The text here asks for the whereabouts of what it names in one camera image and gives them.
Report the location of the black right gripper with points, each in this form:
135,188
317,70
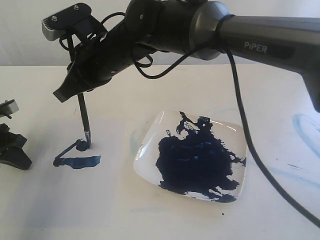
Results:
94,65

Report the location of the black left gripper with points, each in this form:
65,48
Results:
11,149

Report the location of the black paintbrush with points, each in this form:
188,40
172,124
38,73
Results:
83,145

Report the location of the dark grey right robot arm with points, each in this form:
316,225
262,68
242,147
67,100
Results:
200,29

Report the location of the white paper sheet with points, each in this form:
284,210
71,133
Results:
66,187

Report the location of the white square paint plate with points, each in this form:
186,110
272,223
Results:
194,156

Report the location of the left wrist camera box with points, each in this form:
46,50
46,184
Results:
8,108

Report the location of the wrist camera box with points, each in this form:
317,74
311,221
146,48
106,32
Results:
8,108
55,25

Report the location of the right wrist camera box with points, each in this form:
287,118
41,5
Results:
55,25

